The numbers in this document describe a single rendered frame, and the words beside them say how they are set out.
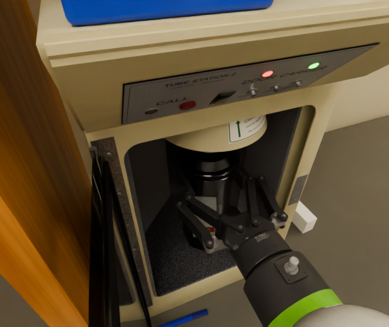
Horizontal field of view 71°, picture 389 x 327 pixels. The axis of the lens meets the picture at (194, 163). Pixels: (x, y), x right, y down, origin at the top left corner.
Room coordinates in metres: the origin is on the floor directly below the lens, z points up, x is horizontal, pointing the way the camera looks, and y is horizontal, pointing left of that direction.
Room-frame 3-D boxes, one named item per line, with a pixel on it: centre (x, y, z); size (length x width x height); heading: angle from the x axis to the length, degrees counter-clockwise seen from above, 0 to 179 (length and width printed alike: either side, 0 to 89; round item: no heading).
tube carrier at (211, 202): (0.37, -0.03, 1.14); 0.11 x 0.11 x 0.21
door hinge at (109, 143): (0.21, 0.09, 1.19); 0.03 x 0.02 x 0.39; 112
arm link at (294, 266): (0.16, -0.11, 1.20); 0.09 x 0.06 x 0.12; 112
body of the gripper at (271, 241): (0.23, -0.08, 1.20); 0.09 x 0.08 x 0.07; 22
